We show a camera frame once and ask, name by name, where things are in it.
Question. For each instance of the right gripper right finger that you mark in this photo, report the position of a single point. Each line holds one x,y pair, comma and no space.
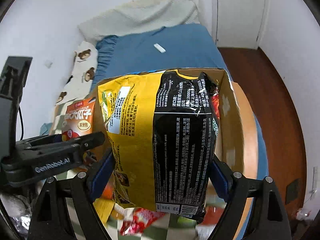
267,218

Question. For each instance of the small white remote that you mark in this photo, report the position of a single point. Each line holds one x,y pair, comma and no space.
159,48

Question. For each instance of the green white checkered blanket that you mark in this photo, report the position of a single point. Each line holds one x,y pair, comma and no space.
171,226

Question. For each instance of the blue cardboard box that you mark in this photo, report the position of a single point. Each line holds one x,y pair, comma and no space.
238,144

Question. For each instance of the white door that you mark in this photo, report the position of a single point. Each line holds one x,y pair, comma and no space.
237,23

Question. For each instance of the red small candy packet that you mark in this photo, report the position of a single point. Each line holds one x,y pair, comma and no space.
140,220

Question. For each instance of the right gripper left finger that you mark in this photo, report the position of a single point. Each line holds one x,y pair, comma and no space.
50,218

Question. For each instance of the yellow black snack bag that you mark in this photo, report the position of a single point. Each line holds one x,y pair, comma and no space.
162,129

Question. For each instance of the yellow snack packet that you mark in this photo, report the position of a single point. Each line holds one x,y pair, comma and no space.
103,208

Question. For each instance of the orange sunflower seed bag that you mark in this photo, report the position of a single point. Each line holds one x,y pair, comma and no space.
78,120

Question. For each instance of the bear print cloth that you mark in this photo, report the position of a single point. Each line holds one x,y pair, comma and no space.
78,84

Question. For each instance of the white pillow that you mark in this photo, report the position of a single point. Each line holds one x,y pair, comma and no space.
140,16

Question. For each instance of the blue bed sheet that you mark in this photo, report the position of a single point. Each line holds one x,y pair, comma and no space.
187,46

